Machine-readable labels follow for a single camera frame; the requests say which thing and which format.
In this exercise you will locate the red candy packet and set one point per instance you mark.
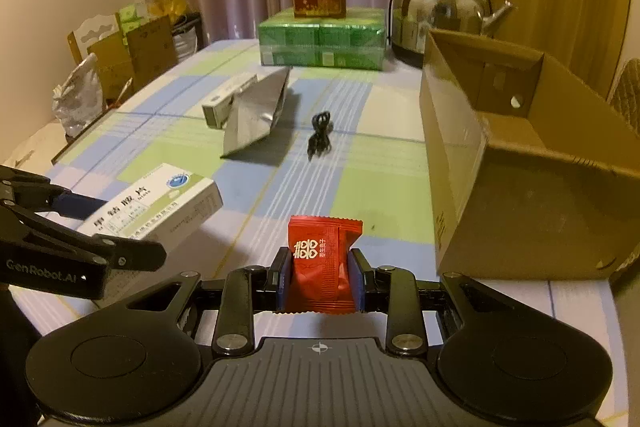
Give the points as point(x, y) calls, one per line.
point(320, 262)

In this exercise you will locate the white bucket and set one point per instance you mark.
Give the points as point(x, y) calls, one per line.
point(187, 42)

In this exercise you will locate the crumpled printed plastic bag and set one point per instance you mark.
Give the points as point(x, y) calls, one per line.
point(80, 102)

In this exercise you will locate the silver foil pouch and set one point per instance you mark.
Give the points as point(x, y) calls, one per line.
point(257, 112)

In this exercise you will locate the yellow plastic bag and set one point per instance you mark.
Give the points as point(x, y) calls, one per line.
point(170, 7)

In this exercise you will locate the stainless steel kettle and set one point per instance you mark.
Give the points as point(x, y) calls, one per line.
point(435, 12)

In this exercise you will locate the white carved chair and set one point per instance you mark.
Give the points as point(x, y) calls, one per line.
point(87, 27)

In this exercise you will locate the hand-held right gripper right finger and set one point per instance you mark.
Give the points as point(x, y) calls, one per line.
point(356, 282)

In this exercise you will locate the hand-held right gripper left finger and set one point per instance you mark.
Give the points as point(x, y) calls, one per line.
point(283, 279)

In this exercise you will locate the stack of green packets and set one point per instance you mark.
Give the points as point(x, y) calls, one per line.
point(129, 13)

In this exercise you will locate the cardboard box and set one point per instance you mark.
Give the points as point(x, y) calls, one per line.
point(525, 207)

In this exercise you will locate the narrow white medicine box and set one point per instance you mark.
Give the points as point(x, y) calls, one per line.
point(220, 107)

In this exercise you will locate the wide white medicine box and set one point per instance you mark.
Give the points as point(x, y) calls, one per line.
point(160, 202)

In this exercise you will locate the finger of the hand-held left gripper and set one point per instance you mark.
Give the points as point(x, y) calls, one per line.
point(75, 206)
point(135, 254)

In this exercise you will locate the plaid tablecloth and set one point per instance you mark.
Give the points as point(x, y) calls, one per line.
point(350, 177)

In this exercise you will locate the tall brown cardboard carton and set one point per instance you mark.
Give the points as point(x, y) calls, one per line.
point(150, 47)

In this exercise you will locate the large green tissue pack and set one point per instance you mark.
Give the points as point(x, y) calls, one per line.
point(320, 39)

